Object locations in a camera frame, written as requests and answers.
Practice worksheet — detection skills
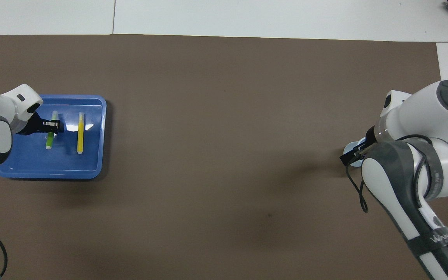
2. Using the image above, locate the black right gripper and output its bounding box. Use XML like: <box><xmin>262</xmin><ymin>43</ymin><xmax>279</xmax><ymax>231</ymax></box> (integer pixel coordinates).
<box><xmin>339</xmin><ymin>126</ymin><xmax>376</xmax><ymax>167</ymax></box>

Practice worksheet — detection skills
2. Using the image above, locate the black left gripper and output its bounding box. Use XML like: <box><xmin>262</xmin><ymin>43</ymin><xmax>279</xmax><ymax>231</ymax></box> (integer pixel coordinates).
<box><xmin>16</xmin><ymin>113</ymin><xmax>64</xmax><ymax>136</ymax></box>

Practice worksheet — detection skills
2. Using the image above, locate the green marker pen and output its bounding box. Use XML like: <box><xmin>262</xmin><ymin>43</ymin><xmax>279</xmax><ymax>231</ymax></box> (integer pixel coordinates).
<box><xmin>45</xmin><ymin>111</ymin><xmax>59</xmax><ymax>150</ymax></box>

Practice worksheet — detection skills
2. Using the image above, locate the yellow marker pen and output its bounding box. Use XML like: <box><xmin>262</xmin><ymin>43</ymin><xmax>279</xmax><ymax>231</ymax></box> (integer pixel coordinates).
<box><xmin>77</xmin><ymin>112</ymin><xmax>86</xmax><ymax>154</ymax></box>

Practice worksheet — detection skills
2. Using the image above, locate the blue plastic tray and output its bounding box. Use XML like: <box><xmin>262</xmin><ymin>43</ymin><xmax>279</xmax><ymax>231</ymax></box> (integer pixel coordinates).
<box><xmin>0</xmin><ymin>94</ymin><xmax>107</xmax><ymax>179</ymax></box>

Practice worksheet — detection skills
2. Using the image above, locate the translucent plastic cup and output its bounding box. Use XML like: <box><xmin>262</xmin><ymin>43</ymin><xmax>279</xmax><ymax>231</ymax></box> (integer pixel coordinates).
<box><xmin>344</xmin><ymin>138</ymin><xmax>368</xmax><ymax>168</ymax></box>

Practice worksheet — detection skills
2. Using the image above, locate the brown table mat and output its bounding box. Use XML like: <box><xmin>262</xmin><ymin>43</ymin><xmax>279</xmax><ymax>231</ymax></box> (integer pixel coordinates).
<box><xmin>0</xmin><ymin>34</ymin><xmax>448</xmax><ymax>280</ymax></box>

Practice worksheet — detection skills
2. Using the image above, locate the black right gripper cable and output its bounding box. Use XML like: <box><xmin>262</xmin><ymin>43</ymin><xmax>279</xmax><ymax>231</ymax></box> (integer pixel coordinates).
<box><xmin>345</xmin><ymin>134</ymin><xmax>435</xmax><ymax>213</ymax></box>

